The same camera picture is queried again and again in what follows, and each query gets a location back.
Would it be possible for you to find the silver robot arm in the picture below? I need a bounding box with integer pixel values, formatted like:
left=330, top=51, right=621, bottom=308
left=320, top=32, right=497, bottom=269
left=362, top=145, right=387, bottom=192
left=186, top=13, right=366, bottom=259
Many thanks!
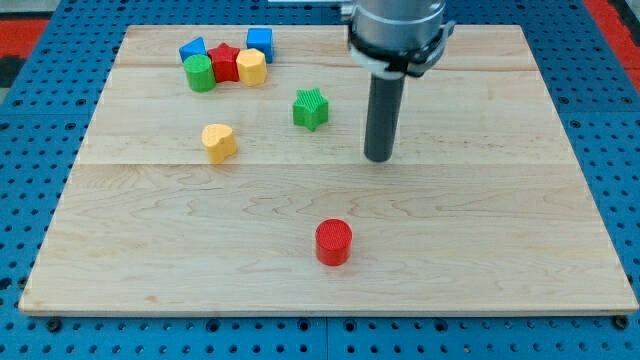
left=341, top=0, right=455, bottom=80

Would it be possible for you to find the green star block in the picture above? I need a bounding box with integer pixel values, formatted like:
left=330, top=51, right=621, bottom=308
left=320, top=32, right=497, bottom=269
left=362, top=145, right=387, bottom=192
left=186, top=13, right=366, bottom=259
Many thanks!
left=292, top=88, right=329, bottom=132

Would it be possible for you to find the red star block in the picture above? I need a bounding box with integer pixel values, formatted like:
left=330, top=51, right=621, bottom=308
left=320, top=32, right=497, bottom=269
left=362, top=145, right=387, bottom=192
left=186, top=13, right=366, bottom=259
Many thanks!
left=207, top=43, right=240, bottom=83

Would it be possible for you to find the red cylinder block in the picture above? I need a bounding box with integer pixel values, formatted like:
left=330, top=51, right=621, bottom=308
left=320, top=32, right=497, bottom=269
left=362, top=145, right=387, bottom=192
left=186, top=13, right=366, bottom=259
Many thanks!
left=315, top=218, right=353, bottom=266

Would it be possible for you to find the wooden board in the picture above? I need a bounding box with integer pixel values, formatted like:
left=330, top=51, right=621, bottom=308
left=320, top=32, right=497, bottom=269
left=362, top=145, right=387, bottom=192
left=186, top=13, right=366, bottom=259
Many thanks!
left=19, top=25, right=638, bottom=317

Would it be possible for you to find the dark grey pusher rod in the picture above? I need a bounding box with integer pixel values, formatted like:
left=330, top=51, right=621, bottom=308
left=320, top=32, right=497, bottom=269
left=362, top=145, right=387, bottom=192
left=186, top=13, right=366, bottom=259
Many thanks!
left=364, top=75, right=405, bottom=162

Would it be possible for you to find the yellow heart block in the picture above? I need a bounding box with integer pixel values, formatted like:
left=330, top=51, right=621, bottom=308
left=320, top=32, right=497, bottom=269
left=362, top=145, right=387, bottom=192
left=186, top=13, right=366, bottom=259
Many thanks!
left=201, top=124, right=238, bottom=165

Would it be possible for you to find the yellow hexagon block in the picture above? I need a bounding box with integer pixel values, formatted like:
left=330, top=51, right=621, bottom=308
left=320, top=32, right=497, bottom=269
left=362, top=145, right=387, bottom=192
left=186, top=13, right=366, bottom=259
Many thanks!
left=236, top=49, right=268, bottom=86

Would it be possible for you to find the blue cube block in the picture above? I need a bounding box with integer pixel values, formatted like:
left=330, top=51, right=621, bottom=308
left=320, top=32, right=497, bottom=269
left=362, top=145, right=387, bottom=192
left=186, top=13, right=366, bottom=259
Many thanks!
left=246, top=28, right=274, bottom=64

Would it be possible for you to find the green cylinder block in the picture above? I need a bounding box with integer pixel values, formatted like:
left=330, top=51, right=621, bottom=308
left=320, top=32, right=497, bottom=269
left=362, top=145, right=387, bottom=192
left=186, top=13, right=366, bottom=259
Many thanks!
left=183, top=54, right=216, bottom=92

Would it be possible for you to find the blue triangle block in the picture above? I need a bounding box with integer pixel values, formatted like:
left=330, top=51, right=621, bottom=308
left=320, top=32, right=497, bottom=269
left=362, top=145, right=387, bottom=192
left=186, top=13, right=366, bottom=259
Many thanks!
left=179, top=37, right=207, bottom=63

